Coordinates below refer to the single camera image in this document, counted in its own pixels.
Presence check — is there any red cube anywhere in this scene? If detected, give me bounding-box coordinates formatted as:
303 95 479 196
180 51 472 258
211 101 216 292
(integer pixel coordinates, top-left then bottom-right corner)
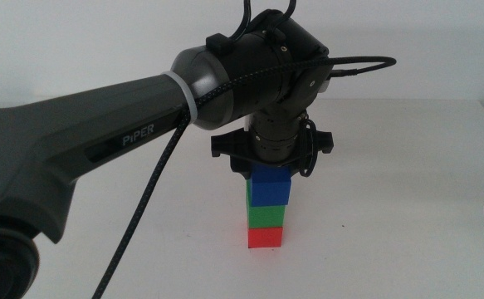
247 226 284 249

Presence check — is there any green cube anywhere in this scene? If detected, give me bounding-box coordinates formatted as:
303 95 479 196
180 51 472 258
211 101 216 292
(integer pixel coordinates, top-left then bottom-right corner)
245 179 287 229

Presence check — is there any thin black left gripper cable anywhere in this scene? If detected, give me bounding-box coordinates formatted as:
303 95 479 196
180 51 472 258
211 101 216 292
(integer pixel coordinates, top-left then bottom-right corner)
298 119 319 179

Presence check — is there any thin black left wrist cable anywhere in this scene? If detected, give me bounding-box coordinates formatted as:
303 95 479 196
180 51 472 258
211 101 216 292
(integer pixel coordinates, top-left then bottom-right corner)
205 0 297 56

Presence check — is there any blue cube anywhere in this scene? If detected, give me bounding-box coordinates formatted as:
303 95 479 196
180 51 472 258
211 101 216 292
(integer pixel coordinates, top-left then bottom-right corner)
248 164 292 208

